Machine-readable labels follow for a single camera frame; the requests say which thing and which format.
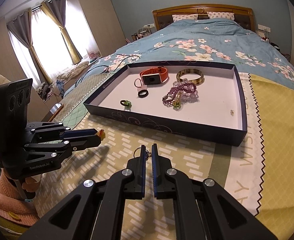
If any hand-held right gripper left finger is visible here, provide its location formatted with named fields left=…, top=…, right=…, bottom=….
left=18, top=144, right=147, bottom=240

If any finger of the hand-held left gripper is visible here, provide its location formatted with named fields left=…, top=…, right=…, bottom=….
left=25, top=121, right=99, bottom=141
left=24, top=135, right=102, bottom=163

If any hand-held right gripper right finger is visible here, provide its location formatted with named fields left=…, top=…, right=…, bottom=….
left=150, top=143, right=278, bottom=240

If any green gem gold ring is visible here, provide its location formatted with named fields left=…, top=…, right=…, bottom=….
left=172, top=92, right=183, bottom=110

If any clear pink crystal bracelet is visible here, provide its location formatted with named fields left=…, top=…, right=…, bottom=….
left=173, top=78, right=200, bottom=103

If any dark blue shallow box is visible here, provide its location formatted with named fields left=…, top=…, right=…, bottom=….
left=83, top=60, right=248, bottom=147

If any purple bead bracelet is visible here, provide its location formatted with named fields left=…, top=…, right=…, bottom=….
left=162, top=81, right=197, bottom=105

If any person's left forearm pink sleeve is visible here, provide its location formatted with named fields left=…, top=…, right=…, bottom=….
left=0, top=172, right=39, bottom=224

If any person's left hand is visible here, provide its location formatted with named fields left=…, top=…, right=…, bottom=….
left=21, top=174, right=42, bottom=200

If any green checked quilt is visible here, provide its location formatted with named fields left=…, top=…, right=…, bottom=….
left=47, top=74, right=112, bottom=130

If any silver metal object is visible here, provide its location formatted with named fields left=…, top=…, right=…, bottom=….
left=51, top=102, right=64, bottom=115

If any olive dash-patterned blanket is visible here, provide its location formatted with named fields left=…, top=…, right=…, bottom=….
left=37, top=74, right=264, bottom=240

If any clothes clutter by window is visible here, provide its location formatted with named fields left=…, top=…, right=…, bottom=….
left=36, top=80, right=65, bottom=102

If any white crumpled blanket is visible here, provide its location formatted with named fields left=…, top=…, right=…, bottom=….
left=56, top=61, right=90, bottom=80

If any orange smartwatch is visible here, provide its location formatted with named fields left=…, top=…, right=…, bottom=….
left=140, top=66, right=168, bottom=86

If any grey and gold curtain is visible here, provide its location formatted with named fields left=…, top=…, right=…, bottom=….
left=7, top=9, right=52, bottom=85
left=41, top=0, right=82, bottom=64

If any bright window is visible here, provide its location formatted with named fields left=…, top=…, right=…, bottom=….
left=11, top=0, right=75, bottom=80

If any amber bangle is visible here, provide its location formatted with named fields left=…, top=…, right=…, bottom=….
left=176, top=68, right=205, bottom=86

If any bedside clutter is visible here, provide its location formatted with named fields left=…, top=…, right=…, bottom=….
left=260, top=36, right=291, bottom=55
left=130, top=29, right=152, bottom=42

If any yellow blanket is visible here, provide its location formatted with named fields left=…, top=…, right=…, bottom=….
left=248, top=74, right=294, bottom=230

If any blue floral duvet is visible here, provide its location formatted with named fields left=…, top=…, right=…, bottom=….
left=63, top=19, right=294, bottom=98

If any white dotted pillow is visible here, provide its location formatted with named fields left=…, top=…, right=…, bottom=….
left=207, top=11, right=235, bottom=20
left=172, top=13, right=199, bottom=22

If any wooden bed headboard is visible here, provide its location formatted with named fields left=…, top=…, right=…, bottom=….
left=152, top=4, right=256, bottom=33

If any black cable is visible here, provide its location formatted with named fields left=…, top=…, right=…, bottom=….
left=74, top=54, right=142, bottom=85

